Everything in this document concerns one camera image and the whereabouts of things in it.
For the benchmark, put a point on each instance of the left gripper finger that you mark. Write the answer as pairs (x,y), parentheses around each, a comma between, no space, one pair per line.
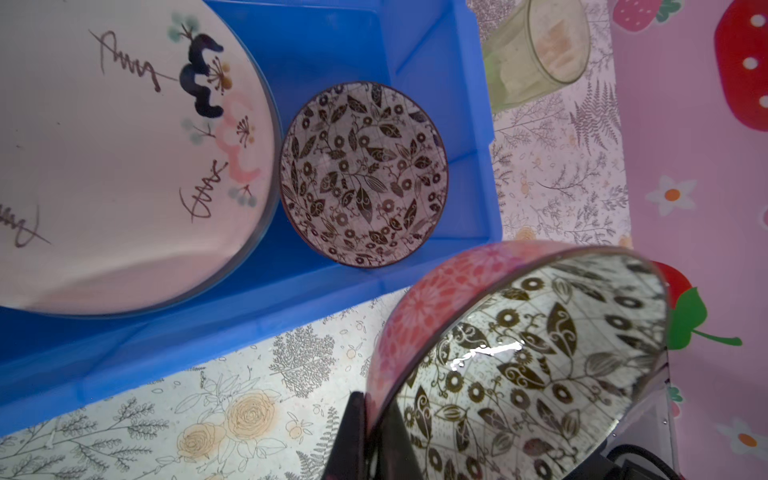
(385,453)

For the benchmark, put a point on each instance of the pink floral bowl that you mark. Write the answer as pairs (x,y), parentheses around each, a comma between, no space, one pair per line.
(517,359)

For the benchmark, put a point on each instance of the blue patterned bowl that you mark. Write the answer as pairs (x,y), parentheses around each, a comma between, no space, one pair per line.
(364,174)

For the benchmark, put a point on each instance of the cream floral plate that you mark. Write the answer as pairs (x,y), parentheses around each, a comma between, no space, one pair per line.
(138,154)

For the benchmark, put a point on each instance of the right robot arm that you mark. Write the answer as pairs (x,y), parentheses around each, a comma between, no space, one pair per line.
(624,462)

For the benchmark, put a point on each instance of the blue plastic bin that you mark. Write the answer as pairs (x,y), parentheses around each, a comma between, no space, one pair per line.
(429,51)

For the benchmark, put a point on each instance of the green glass cup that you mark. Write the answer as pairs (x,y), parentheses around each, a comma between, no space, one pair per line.
(542,47)

